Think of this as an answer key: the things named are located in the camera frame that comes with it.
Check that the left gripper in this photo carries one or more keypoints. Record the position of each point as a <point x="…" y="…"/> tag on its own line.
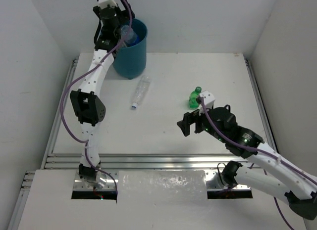
<point x="123" y="11"/>

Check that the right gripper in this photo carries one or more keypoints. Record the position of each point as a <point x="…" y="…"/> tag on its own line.
<point x="188" y="118"/>

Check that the clear bottle blue label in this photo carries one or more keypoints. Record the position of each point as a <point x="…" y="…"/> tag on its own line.
<point x="130" y="37"/>

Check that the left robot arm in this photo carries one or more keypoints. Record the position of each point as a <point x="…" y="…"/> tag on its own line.
<point x="86" y="102"/>

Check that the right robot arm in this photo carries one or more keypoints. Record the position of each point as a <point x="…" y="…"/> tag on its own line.
<point x="287" y="182"/>

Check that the teal plastic bin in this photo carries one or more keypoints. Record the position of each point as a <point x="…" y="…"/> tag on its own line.
<point x="130" y="61"/>

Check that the green plastic bottle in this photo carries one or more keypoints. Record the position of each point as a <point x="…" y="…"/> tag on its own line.
<point x="193" y="104"/>

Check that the clear bottle blue cap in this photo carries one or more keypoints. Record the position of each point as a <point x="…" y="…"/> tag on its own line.
<point x="140" y="92"/>

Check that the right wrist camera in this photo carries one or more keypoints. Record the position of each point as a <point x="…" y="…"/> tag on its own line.
<point x="207" y="98"/>

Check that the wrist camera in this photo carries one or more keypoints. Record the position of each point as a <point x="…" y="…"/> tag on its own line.
<point x="107" y="3"/>
<point x="207" y="98"/>

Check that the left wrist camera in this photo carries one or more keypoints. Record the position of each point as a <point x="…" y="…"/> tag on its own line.
<point x="107" y="3"/>

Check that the aluminium front rail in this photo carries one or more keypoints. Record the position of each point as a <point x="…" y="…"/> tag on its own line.
<point x="144" y="161"/>

